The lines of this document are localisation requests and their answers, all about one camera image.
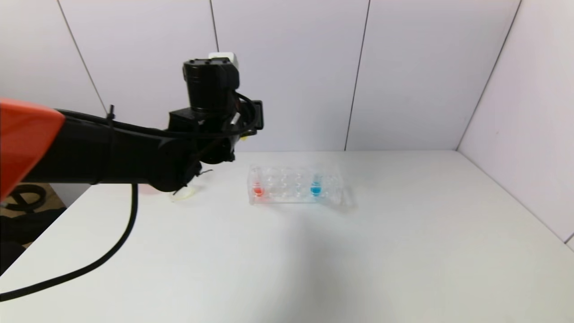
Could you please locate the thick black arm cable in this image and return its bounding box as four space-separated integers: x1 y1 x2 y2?
0 183 139 302

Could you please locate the thin black camera cable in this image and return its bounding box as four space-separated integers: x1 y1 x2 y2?
193 92 260 139

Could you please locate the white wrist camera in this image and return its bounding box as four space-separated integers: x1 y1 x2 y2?
209 52 238 69

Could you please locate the clear glass beaker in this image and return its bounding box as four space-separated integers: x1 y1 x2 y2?
170 183 198 202

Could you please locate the red pigment test tube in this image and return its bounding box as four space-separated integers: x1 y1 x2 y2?
250 165 266 198

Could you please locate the clear plastic test tube rack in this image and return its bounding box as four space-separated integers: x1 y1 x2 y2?
247 162 355 209

